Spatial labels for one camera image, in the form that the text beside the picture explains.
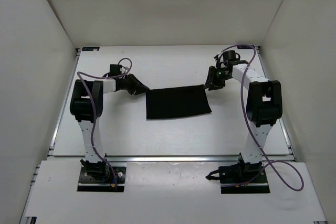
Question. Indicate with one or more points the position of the left table corner label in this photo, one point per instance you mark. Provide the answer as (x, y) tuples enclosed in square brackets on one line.
[(90, 49)]

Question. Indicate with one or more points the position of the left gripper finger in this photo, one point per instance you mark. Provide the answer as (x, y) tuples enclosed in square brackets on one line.
[(137, 85), (137, 91)]

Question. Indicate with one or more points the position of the table corner label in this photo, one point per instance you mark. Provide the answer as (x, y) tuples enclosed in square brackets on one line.
[(241, 47), (90, 49)]

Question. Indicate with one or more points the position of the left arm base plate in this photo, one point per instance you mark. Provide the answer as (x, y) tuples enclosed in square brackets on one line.
[(99, 177)]

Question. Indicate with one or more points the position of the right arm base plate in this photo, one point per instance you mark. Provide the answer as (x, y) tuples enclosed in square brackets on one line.
[(241, 178)]

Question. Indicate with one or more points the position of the black skirt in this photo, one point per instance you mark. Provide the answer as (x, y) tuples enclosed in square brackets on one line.
[(174, 103)]

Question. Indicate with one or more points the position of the right table corner label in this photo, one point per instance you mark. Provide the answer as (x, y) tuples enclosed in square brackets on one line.
[(241, 47)]

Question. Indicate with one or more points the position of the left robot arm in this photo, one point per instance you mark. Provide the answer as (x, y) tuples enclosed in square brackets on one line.
[(86, 105)]

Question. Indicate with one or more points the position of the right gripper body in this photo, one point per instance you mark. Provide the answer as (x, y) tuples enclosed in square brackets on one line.
[(221, 73)]

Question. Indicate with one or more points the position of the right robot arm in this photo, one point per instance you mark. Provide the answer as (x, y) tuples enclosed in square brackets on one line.
[(262, 105)]

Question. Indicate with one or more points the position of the aluminium table front rail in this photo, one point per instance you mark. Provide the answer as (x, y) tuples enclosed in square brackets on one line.
[(173, 159)]

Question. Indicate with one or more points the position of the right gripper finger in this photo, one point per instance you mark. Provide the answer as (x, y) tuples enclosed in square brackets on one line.
[(210, 78), (212, 87)]

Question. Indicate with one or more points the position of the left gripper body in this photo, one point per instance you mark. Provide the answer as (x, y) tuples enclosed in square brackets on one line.
[(124, 83)]

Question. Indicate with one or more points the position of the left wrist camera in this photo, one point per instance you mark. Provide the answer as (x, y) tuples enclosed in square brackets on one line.
[(124, 70)]

